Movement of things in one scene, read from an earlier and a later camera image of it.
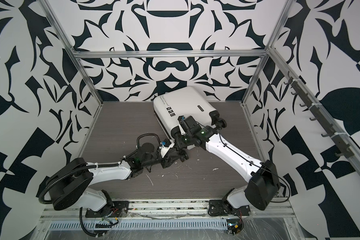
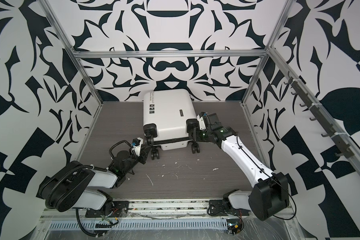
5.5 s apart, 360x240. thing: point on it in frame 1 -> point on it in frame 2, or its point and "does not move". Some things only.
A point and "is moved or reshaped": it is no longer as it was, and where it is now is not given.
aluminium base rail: (172, 210) does not move
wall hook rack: (319, 114) does not move
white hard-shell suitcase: (173, 102) is moved or reshaped
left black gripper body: (156, 157) -> (133, 160)
